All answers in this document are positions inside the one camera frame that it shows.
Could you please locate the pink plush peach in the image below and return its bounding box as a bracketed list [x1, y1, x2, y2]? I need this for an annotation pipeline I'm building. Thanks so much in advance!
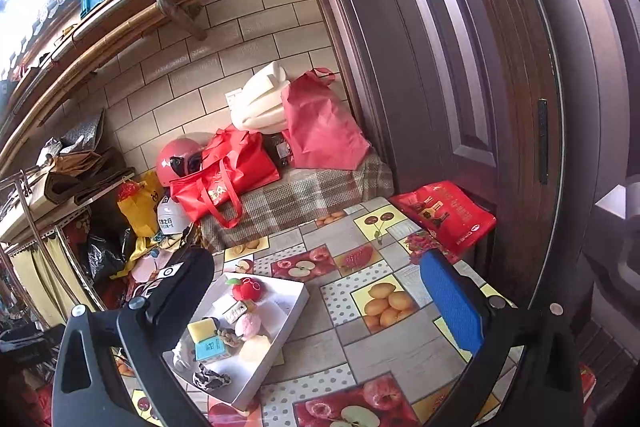
[234, 312, 262, 340]

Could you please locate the fruit pattern tablecloth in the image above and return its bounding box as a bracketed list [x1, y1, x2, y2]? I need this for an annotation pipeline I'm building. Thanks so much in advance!
[112, 196, 526, 427]

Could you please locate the white hard hat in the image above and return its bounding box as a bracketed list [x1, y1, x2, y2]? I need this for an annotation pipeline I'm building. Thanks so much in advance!
[156, 195, 192, 235]

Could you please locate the teal tissue pack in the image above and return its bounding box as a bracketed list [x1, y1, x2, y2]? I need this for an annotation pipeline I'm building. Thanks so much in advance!
[194, 335, 231, 363]

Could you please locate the red gift bag on chair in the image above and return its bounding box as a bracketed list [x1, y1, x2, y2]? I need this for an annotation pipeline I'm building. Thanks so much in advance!
[390, 181, 497, 265]

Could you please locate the brown white braided scrunchie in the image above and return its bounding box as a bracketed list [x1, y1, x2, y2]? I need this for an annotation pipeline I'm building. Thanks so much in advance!
[217, 329, 244, 349]

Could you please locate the cream foam roll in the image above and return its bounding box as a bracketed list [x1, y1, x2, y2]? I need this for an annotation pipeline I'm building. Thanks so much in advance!
[224, 61, 290, 134]

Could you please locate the red plush apple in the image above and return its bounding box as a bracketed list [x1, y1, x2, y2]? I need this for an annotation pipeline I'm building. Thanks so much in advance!
[226, 277, 265, 303]

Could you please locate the red paper bag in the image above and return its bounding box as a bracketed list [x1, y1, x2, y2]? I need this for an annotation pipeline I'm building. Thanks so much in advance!
[281, 67, 370, 171]

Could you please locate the red tote bag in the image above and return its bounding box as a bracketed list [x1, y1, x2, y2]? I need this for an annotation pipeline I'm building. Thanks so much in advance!
[169, 126, 280, 229]

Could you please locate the yellow shopping bag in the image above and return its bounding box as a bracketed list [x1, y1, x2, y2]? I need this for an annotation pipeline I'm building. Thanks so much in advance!
[117, 170, 164, 239]

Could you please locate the brown wooden door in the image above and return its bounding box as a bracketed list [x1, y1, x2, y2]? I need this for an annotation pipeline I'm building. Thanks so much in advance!
[321, 0, 639, 308]

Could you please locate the red helmet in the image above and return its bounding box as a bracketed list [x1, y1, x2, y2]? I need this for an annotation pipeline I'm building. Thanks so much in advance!
[155, 135, 204, 187]

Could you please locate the plaid covered bench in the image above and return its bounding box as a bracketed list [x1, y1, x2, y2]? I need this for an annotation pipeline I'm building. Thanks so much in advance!
[198, 153, 395, 253]

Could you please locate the white cardboard box tray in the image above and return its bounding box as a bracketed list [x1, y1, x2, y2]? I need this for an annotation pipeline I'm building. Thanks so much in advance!
[163, 273, 309, 410]

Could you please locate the black white patterned scrunchie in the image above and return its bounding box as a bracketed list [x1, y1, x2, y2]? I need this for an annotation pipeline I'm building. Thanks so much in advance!
[192, 363, 231, 392]

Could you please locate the metal storage shelf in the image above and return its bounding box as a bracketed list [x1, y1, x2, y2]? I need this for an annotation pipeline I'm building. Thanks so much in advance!
[0, 116, 137, 333]

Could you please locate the yellow green scrub sponge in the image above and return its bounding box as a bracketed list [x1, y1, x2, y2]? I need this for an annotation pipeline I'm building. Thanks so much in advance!
[188, 317, 218, 345]

